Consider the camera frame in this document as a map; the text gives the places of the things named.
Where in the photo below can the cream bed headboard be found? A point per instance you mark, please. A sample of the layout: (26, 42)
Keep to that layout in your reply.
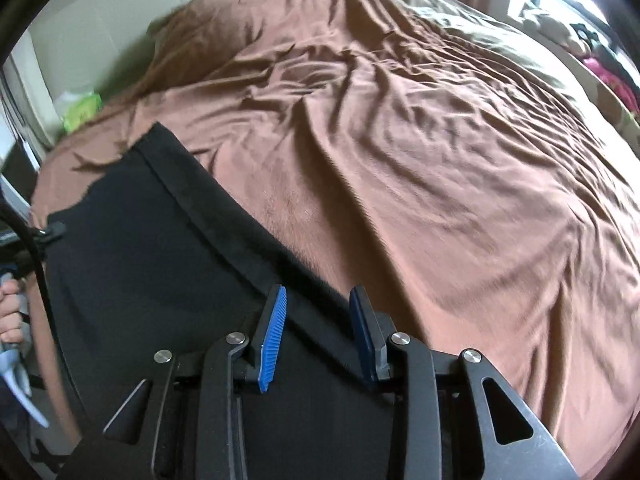
(110, 25)

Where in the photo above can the black pants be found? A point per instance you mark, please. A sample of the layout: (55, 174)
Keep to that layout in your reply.
(150, 270)

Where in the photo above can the brown blanket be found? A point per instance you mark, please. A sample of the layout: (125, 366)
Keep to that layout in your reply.
(400, 160)

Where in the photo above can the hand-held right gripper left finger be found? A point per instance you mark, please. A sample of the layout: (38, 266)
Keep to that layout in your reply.
(272, 340)

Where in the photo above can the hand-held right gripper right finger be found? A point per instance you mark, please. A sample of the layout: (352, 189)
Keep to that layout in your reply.
(361, 340)

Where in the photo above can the beige duvet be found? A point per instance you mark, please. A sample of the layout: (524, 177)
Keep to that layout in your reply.
(500, 45)

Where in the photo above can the pink cloth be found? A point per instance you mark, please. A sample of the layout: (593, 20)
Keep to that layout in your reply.
(610, 77)

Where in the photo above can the green tissue packet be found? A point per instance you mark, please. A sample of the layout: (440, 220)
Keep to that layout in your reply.
(80, 110)

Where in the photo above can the person's left hand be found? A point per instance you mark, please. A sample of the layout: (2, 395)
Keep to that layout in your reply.
(10, 315)

